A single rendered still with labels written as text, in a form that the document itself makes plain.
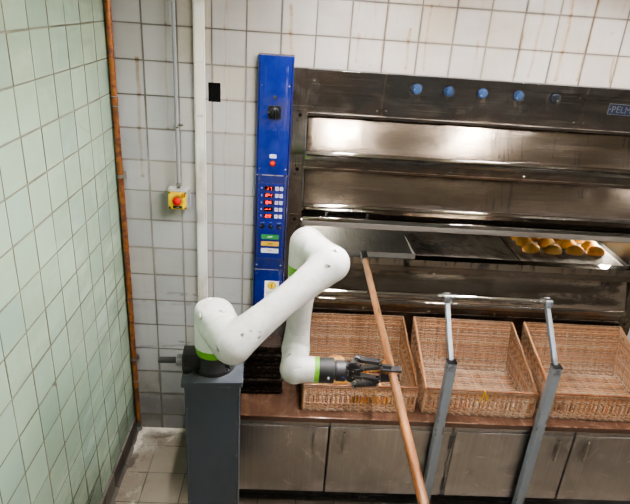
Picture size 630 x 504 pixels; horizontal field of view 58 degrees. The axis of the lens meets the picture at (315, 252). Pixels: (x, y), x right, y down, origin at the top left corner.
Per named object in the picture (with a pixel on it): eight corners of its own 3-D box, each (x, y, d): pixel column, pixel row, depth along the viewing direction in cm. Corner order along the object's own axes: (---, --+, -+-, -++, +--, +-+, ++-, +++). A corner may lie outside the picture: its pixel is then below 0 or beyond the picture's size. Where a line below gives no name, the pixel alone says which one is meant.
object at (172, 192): (170, 204, 284) (169, 185, 280) (190, 206, 284) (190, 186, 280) (167, 209, 277) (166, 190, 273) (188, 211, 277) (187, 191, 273)
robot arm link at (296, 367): (278, 390, 201) (279, 363, 197) (279, 369, 213) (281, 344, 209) (318, 391, 202) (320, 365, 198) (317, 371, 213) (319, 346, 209)
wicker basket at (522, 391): (405, 357, 322) (411, 314, 311) (503, 362, 324) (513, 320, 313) (419, 414, 278) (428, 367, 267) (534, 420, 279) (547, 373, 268)
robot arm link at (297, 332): (287, 281, 199) (319, 284, 200) (288, 267, 209) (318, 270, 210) (279, 368, 213) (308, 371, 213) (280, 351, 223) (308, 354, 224)
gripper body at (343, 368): (335, 354, 207) (360, 355, 207) (333, 374, 210) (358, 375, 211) (336, 366, 200) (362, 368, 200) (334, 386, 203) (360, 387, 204)
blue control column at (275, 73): (266, 285, 516) (276, 30, 429) (284, 286, 517) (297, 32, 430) (249, 434, 340) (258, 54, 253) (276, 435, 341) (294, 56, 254)
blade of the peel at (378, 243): (414, 258, 300) (415, 254, 299) (310, 253, 297) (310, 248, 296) (403, 231, 332) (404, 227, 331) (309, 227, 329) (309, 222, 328)
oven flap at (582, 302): (297, 298, 306) (299, 261, 304) (621, 313, 314) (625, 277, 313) (297, 299, 301) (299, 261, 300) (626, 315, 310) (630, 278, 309)
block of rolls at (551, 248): (490, 216, 370) (492, 207, 368) (562, 219, 373) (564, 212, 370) (523, 254, 315) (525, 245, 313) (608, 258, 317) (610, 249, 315)
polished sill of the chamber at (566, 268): (298, 255, 303) (298, 249, 301) (628, 272, 312) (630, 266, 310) (298, 260, 298) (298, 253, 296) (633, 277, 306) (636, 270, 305)
